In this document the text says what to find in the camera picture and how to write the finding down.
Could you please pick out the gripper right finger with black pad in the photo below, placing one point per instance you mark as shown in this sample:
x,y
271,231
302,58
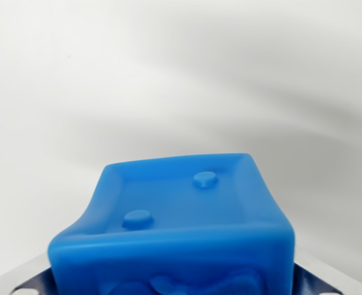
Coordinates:
x,y
316,276

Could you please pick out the blue soft toy cube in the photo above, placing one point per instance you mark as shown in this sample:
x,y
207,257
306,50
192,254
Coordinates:
x,y
180,233

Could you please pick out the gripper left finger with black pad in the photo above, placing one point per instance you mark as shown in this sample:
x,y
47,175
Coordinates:
x,y
27,279

